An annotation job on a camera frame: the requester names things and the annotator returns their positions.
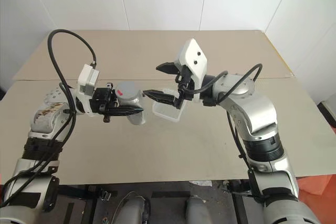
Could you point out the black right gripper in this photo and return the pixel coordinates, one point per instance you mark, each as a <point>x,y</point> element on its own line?
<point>185,77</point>

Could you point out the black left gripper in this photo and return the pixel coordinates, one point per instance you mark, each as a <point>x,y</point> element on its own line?
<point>101,100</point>

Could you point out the gray jar lid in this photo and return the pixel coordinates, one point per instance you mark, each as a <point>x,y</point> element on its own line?
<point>126,89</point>

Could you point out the clear plastic jar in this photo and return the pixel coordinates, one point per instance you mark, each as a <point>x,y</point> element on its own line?
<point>136,119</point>

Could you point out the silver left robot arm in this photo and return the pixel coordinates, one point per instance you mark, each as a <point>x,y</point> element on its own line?
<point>44,121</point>

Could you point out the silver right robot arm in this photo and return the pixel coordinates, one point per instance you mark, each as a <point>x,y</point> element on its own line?
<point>252,108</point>

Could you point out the clear plastic box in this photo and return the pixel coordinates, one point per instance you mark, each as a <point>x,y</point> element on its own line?
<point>168,113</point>

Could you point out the gray rounded metal housing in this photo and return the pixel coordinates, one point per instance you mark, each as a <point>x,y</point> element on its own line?
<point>134,209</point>
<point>197,211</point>

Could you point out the orange plastic bag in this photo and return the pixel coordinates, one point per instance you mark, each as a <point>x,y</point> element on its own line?
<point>317,184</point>

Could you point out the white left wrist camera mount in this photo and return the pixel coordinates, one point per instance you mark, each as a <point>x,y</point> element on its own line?
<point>88,78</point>

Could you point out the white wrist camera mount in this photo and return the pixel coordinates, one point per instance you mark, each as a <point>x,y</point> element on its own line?
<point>88,78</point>
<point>194,56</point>

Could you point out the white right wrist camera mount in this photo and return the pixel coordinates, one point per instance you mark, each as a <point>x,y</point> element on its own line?
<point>194,56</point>

